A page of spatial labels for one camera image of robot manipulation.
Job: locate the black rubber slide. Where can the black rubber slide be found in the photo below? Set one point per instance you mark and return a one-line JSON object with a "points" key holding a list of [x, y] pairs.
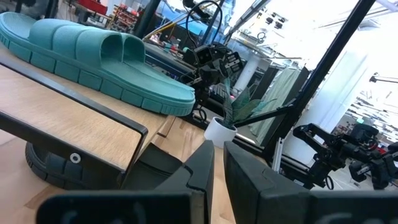
{"points": [[49, 168]]}

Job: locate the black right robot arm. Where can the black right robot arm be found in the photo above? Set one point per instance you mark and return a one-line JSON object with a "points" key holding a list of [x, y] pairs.
{"points": [[205, 93]]}

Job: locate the green fabric panel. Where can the green fabric panel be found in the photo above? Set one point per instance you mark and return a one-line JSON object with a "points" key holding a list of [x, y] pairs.
{"points": [[280, 87]]}

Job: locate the black aluminium rig frame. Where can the black aluminium rig frame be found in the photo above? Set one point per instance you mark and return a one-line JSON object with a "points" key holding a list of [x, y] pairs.
{"points": [[326, 62]]}

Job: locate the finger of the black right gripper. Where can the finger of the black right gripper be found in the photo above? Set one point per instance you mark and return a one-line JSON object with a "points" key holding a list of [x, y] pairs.
{"points": [[234, 62]]}

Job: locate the wooden shelf black metal legs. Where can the wooden shelf black metal legs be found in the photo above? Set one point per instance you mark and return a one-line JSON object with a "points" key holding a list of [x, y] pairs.
{"points": [[62, 115]]}

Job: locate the green plant in white pot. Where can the green plant in white pot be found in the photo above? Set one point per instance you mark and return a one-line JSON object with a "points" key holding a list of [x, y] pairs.
{"points": [[219, 133]]}

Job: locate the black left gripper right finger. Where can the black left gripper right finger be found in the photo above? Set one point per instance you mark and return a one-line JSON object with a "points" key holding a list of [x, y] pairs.
{"points": [[264, 199]]}

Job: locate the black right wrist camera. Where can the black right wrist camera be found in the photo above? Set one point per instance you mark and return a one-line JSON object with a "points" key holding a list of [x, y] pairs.
{"points": [[203, 56]]}

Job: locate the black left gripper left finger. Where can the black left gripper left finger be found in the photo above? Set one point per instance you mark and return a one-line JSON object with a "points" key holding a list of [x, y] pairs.
{"points": [[174, 202]]}

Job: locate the green rubber slide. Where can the green rubber slide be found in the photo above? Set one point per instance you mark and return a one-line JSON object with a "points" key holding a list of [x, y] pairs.
{"points": [[62, 40]]}

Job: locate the black background robot arm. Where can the black background robot arm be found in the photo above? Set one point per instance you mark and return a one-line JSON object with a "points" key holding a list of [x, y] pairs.
{"points": [[329, 149]]}

